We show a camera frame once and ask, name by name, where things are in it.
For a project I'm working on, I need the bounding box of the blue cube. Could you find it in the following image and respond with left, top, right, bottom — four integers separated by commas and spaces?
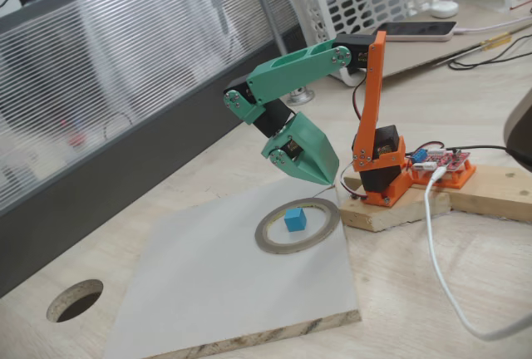
283, 208, 308, 234

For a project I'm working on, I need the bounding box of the metal partition foot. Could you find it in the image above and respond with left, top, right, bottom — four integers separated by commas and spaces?
285, 86, 317, 106

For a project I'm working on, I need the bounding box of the wooden base block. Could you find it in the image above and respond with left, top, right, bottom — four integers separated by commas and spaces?
338, 171, 452, 234

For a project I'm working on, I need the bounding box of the red controller board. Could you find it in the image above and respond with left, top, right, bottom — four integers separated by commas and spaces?
409, 146, 473, 178

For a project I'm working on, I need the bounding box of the cardboard sheet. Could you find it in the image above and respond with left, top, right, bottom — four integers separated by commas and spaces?
376, 1, 532, 82

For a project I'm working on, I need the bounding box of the orange board holder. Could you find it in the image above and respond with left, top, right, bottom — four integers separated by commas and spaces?
411, 159, 477, 190

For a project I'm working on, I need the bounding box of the smartphone with pink case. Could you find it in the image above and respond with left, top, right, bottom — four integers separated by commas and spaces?
372, 21, 458, 43

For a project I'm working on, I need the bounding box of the grey white board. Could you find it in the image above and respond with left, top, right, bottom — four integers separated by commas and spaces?
102, 165, 362, 359

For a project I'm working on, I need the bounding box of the light wooden plank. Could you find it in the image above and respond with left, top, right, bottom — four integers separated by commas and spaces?
409, 162, 532, 224

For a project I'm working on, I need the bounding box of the white earbuds case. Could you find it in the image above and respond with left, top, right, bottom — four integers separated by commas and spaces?
430, 0, 460, 18

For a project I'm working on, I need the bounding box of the ribbed glass desk partition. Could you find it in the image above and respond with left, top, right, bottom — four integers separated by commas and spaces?
0, 0, 317, 298

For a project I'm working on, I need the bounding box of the yellow screwdriver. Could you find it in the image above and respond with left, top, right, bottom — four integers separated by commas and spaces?
477, 32, 513, 51

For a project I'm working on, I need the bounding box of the red white black servo wire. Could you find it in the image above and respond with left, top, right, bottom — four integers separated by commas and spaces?
337, 160, 369, 203
351, 78, 367, 122

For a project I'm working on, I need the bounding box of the grey tape ring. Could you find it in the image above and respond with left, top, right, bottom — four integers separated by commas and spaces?
254, 197, 341, 255

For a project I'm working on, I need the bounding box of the white USB cable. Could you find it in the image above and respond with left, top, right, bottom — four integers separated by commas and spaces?
422, 166, 532, 342

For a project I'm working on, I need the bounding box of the thin black cable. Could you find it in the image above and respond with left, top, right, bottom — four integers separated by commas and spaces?
447, 36, 532, 71

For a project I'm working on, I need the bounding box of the black power cable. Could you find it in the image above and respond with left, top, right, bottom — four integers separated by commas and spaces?
444, 144, 532, 169

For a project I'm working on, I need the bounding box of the pale phone charging cable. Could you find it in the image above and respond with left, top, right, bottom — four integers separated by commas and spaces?
454, 16, 532, 37

